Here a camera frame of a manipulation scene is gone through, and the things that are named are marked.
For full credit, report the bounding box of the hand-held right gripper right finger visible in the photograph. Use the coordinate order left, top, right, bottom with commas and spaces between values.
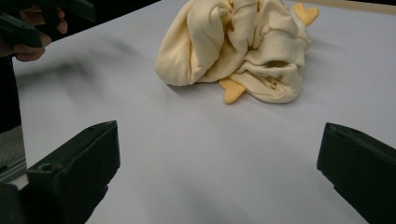
317, 122, 396, 224

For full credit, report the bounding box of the grey metal rail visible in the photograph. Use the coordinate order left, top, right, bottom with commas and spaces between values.
0, 157, 28, 185

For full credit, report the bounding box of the wooden strip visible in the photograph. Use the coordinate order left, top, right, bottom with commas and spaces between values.
298, 0, 396, 16

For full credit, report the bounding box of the cream yellow sweatshirt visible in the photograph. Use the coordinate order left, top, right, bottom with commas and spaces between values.
154, 0, 320, 105

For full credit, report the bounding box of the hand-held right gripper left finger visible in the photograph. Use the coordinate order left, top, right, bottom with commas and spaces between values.
26, 120, 121, 224

